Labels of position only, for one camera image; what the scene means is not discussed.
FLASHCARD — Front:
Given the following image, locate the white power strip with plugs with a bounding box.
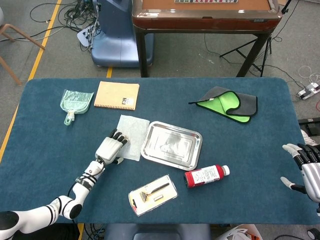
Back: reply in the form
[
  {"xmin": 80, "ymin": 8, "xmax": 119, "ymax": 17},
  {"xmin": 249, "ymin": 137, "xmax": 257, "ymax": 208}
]
[{"xmin": 76, "ymin": 26, "xmax": 97, "ymax": 48}]

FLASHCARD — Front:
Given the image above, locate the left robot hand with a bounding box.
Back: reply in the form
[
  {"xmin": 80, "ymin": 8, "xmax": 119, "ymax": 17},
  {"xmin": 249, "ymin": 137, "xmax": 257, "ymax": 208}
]
[{"xmin": 94, "ymin": 128, "xmax": 129, "ymax": 166}]

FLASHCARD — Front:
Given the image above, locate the wooden chair frame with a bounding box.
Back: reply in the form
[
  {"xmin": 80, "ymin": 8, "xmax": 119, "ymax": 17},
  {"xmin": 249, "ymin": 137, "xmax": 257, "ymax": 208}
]
[{"xmin": 0, "ymin": 23, "xmax": 46, "ymax": 87}]

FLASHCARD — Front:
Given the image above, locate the white plastic bag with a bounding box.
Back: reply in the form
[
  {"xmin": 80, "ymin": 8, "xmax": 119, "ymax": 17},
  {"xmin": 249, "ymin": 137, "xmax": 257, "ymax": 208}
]
[{"xmin": 216, "ymin": 224, "xmax": 263, "ymax": 240}]

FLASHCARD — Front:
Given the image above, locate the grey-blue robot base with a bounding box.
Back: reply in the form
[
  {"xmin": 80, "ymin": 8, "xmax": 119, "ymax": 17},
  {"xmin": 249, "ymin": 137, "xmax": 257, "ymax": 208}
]
[{"xmin": 103, "ymin": 223, "xmax": 212, "ymax": 240}]

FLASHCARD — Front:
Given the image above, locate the yellow razor blister pack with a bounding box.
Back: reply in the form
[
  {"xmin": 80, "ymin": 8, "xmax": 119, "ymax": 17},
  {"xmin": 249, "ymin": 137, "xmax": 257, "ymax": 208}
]
[{"xmin": 128, "ymin": 174, "xmax": 179, "ymax": 217}]

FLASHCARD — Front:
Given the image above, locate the bundle of black cables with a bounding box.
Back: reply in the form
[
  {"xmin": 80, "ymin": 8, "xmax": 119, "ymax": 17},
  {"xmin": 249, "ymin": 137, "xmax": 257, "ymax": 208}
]
[{"xmin": 29, "ymin": 0, "xmax": 101, "ymax": 52}]

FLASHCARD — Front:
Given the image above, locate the white power strip red switch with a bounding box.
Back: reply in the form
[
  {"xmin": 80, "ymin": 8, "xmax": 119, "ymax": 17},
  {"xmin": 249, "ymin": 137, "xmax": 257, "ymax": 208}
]
[{"xmin": 296, "ymin": 82, "xmax": 320, "ymax": 100}]

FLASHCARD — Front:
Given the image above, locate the green and grey microfibre cloth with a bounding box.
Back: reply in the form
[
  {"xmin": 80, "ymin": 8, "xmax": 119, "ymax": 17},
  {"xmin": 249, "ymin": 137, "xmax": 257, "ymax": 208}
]
[{"xmin": 188, "ymin": 86, "xmax": 259, "ymax": 125}]

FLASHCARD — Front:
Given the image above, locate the black floor pedal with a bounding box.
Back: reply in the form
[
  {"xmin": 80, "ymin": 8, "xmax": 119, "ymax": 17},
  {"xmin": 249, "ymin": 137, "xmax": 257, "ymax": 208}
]
[{"xmin": 298, "ymin": 117, "xmax": 320, "ymax": 137}]

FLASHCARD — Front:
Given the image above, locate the red juice bottle white cap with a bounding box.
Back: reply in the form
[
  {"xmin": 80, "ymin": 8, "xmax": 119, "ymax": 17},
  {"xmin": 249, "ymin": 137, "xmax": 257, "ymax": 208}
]
[{"xmin": 184, "ymin": 164, "xmax": 231, "ymax": 190}]

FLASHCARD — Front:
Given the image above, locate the green plastic scoop in bag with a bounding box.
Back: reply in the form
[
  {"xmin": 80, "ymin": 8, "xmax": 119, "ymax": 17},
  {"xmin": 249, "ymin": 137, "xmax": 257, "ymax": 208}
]
[{"xmin": 59, "ymin": 89, "xmax": 95, "ymax": 126}]

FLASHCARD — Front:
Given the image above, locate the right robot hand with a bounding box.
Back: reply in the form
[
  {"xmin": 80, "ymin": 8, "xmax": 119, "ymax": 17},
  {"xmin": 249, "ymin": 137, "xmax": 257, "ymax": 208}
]
[{"xmin": 280, "ymin": 143, "xmax": 320, "ymax": 203}]

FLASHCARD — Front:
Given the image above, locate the blue machine base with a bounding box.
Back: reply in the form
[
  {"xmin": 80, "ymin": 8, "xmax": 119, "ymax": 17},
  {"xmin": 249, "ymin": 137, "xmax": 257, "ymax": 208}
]
[{"xmin": 90, "ymin": 0, "xmax": 155, "ymax": 68}]

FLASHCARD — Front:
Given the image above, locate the kraft spiral notebook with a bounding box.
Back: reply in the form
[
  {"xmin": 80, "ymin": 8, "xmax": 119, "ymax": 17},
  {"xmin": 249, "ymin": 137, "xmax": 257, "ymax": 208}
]
[{"xmin": 93, "ymin": 80, "xmax": 140, "ymax": 112}]

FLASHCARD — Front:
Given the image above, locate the brown mahjong table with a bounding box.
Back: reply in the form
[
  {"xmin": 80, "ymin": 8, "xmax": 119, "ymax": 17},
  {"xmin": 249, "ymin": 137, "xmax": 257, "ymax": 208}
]
[{"xmin": 131, "ymin": 0, "xmax": 283, "ymax": 78}]

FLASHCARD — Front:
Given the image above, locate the stainless steel tray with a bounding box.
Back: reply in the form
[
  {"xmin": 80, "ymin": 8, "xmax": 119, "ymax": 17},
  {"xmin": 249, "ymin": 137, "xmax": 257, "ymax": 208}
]
[{"xmin": 140, "ymin": 120, "xmax": 203, "ymax": 172}]

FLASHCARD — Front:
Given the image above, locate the white paper sheet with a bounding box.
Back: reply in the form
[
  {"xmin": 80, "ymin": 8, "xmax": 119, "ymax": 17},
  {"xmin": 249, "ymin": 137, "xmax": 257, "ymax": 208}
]
[{"xmin": 116, "ymin": 114, "xmax": 151, "ymax": 163}]

